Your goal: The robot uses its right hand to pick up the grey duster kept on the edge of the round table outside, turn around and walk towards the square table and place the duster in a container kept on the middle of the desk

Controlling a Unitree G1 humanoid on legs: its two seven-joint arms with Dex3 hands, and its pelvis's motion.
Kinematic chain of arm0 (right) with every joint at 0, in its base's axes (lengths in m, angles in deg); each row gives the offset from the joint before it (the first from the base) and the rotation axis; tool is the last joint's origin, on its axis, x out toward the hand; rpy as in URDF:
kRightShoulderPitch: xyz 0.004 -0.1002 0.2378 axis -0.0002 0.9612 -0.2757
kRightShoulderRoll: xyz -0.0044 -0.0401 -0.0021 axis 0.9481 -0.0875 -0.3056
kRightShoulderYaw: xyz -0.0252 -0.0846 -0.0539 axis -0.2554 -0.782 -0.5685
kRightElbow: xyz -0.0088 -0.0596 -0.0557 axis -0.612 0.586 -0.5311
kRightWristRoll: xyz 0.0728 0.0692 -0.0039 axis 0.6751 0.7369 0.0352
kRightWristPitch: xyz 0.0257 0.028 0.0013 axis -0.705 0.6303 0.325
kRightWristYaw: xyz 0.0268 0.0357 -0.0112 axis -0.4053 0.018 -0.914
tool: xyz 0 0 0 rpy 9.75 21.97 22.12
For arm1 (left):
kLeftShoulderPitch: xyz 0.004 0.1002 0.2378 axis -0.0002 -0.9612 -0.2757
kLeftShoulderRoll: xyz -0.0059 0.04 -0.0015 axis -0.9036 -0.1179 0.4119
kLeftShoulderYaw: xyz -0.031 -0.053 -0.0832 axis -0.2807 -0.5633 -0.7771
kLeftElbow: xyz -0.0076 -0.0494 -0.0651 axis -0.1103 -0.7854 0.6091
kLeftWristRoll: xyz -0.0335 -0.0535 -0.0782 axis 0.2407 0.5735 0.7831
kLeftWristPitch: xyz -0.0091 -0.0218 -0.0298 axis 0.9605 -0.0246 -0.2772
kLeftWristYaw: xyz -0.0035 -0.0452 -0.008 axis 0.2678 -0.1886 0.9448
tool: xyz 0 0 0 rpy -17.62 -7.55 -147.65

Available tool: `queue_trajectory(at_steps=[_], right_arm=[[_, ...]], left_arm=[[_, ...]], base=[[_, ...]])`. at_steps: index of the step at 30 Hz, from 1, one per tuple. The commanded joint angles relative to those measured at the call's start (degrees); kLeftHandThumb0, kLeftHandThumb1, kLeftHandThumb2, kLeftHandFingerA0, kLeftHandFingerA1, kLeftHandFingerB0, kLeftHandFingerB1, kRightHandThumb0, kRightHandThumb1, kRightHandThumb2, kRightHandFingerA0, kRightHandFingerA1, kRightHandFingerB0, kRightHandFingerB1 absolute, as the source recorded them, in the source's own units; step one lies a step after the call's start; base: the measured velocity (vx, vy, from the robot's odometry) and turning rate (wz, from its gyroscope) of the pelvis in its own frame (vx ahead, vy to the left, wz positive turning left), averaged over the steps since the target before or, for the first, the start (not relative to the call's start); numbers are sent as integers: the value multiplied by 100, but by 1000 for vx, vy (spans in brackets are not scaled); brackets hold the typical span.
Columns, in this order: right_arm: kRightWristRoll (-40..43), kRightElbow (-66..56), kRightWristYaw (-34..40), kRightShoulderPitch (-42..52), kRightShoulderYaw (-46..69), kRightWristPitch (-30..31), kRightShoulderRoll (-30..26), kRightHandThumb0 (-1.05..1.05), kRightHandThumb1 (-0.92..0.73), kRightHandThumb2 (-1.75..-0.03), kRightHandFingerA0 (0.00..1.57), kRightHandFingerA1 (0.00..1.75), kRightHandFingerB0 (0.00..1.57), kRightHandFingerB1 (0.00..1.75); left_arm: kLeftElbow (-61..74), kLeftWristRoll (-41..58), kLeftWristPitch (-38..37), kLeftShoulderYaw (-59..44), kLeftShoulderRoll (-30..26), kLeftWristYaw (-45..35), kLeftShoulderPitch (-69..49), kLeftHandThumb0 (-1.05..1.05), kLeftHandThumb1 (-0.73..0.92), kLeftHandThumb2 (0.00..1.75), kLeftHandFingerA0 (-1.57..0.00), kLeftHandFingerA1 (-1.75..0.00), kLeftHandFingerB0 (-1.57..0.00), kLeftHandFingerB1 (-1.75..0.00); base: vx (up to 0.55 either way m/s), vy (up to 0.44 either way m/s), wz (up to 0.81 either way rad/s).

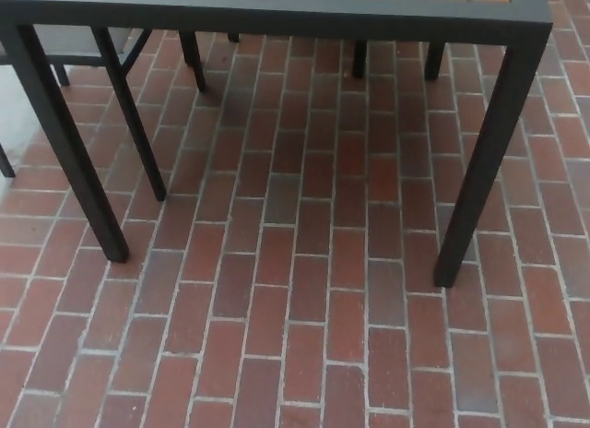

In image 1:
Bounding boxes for square wooden slat table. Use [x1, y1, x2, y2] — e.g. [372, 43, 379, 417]
[0, 0, 553, 290]

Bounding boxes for dark metal chair leg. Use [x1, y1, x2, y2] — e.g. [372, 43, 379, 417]
[352, 40, 369, 79]

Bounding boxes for dark mesh chair, wooden armrests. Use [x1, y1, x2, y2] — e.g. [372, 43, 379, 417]
[0, 25, 207, 202]

